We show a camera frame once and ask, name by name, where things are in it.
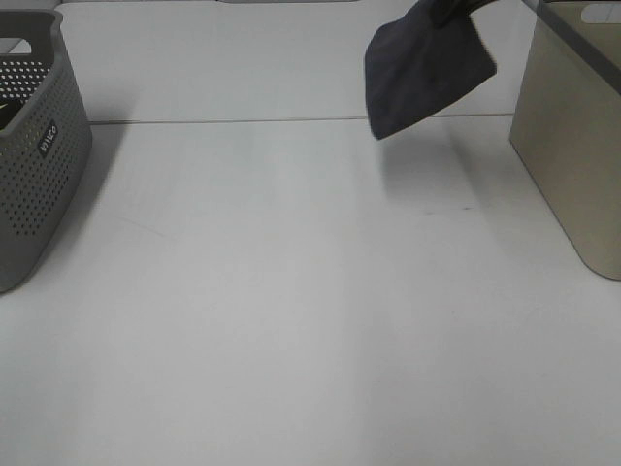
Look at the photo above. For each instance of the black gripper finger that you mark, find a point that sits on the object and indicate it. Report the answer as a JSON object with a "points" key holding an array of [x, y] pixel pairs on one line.
{"points": [[443, 11]]}

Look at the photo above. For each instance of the grey perforated plastic basket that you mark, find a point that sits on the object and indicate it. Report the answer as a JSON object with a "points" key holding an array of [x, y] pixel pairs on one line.
{"points": [[45, 140]]}

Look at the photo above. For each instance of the dark grey towel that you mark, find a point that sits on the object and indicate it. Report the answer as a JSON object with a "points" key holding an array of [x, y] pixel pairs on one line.
{"points": [[414, 69]]}

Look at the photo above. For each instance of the beige plastic storage bin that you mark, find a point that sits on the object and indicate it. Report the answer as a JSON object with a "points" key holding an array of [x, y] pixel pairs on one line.
{"points": [[566, 126]]}

